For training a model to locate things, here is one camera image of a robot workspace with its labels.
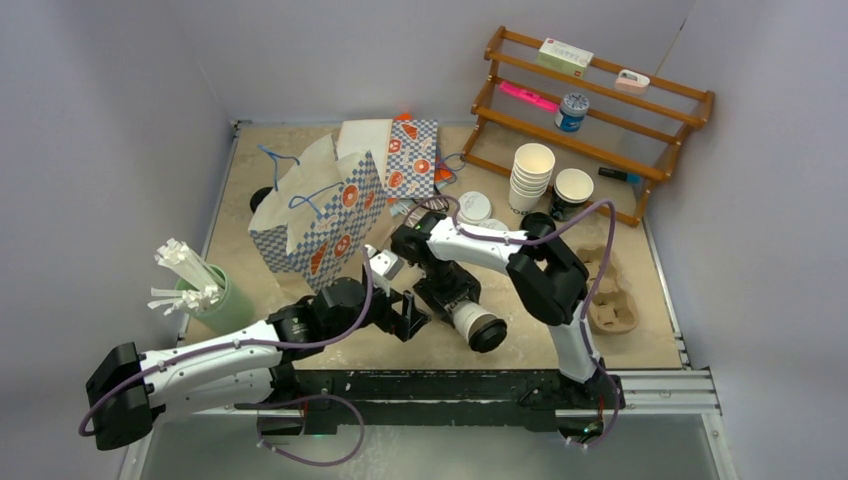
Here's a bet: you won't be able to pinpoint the white cup lid far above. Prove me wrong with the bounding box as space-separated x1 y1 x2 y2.
457 191 492 225

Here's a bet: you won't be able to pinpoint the white cup lid near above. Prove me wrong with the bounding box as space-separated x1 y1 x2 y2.
478 218 510 231

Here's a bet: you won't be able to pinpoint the wooden shelf rack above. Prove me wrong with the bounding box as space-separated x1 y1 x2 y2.
461 25 715 227

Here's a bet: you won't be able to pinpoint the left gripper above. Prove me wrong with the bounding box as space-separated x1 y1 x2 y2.
325 274 429 341

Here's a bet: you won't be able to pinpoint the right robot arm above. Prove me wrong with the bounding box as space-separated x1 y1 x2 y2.
390 213 602 407

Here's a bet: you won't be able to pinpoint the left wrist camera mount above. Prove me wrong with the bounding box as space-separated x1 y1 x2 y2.
365 245 403 297

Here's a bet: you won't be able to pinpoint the stack of pulp carriers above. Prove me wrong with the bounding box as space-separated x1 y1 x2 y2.
576 245 639 336

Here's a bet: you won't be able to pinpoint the dark paper cup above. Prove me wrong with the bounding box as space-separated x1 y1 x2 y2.
549 168 594 222

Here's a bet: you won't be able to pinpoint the black blue marker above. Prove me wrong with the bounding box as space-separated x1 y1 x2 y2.
598 167 641 184

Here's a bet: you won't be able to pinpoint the stack of white paper cups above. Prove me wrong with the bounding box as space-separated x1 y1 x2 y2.
508 143 556 214

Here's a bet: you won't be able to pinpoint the white cup lid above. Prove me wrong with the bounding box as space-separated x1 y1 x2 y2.
478 218 510 231
457 191 492 225

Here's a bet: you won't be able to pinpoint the wrapped white straws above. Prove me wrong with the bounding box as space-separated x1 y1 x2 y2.
147 238 226 315

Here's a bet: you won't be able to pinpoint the checkered paper bag blue handles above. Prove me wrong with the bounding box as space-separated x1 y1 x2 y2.
248 134 393 294

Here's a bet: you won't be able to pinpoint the white pink small device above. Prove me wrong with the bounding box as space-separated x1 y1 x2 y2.
614 69 651 96

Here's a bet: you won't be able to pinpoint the stack of black lids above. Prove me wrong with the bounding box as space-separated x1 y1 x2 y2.
249 186 274 213

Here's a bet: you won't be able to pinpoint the stack of flat paper bags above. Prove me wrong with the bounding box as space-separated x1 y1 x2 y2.
336 117 452 216

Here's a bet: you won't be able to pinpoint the black aluminium base frame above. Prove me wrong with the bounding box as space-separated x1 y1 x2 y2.
139 367 723 442

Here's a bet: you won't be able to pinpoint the white green box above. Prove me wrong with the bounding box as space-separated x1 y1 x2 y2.
536 38 594 78

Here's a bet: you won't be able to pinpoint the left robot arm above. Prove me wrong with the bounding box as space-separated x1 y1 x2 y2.
78 277 429 451

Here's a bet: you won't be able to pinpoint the blue white jar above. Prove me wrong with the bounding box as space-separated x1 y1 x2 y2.
555 92 590 133

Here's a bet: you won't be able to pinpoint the pink highlighter pen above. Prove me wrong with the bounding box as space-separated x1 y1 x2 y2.
498 81 559 113

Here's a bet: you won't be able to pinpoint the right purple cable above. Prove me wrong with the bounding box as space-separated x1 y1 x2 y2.
404 195 624 452

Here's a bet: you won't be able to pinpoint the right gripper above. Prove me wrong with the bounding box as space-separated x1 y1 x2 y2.
415 258 484 325

